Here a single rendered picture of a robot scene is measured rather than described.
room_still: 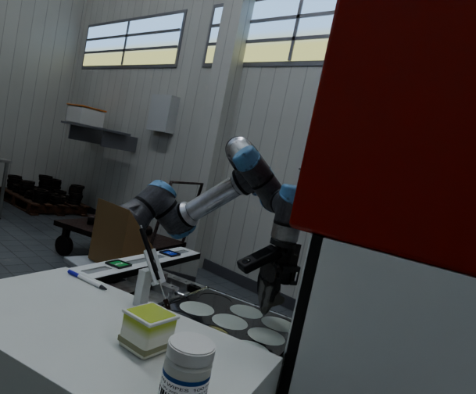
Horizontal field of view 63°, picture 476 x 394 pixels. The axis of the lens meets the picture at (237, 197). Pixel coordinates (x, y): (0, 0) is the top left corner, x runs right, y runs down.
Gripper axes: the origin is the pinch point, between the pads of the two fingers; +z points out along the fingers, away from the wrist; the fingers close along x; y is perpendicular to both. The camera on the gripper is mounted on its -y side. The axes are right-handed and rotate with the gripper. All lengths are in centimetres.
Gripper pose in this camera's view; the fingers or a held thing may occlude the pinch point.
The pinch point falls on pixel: (262, 309)
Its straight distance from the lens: 112.4
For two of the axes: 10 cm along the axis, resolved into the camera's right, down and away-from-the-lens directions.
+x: -4.7, -1.7, 8.7
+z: -2.0, 9.8, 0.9
